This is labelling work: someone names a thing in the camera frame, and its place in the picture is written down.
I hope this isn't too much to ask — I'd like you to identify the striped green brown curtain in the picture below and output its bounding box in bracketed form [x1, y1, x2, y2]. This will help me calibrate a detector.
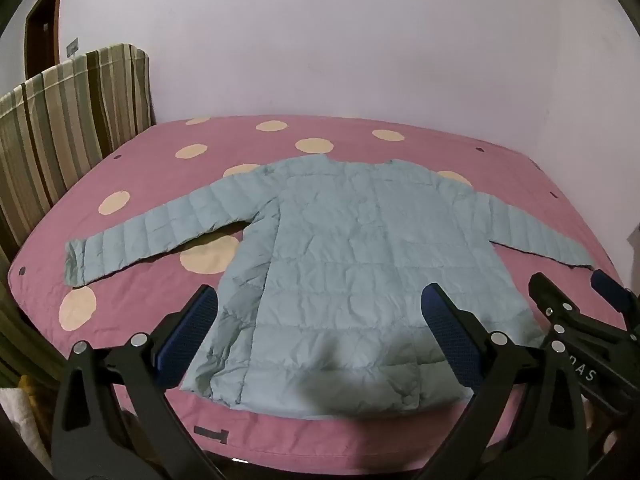
[0, 44, 154, 261]

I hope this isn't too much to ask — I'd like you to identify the light blue puffer jacket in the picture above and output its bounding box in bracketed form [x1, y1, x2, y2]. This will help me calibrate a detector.
[64, 155, 592, 418]

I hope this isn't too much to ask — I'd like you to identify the wall light switch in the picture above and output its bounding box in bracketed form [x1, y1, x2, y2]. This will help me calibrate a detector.
[66, 38, 79, 58]

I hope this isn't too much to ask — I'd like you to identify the pink dotted bed sheet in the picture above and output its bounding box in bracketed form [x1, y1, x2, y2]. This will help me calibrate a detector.
[9, 116, 613, 474]

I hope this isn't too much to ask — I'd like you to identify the dark wooden door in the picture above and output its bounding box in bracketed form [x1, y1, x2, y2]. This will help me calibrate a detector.
[24, 0, 61, 79]

